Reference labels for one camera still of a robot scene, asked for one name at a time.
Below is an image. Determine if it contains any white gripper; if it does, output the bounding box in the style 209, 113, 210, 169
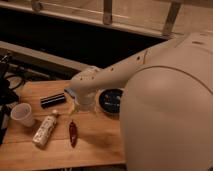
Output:
69, 92, 96, 115

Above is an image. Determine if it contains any red chili pepper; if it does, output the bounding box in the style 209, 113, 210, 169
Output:
69, 121, 78, 147

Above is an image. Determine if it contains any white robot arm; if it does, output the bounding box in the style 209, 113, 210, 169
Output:
70, 31, 213, 171

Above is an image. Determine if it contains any black ceramic bowl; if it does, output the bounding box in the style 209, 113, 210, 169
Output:
98, 89, 123, 115

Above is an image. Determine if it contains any blue sponge block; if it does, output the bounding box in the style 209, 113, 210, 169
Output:
64, 87, 75, 98

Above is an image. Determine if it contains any black rectangular box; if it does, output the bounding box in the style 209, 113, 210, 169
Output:
40, 93, 66, 108

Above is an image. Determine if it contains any wooden table board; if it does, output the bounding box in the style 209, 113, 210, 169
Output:
0, 79, 126, 171

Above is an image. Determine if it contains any white plastic bottle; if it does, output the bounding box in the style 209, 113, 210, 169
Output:
33, 109, 59, 148

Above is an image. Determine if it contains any clear plastic cup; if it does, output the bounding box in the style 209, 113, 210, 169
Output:
11, 103, 35, 127

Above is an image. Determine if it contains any black equipment with cables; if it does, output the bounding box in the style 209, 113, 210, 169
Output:
0, 55, 19, 145

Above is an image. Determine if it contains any metal railing post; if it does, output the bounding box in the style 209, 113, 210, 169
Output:
102, 0, 113, 25
31, 0, 43, 12
162, 0, 182, 36

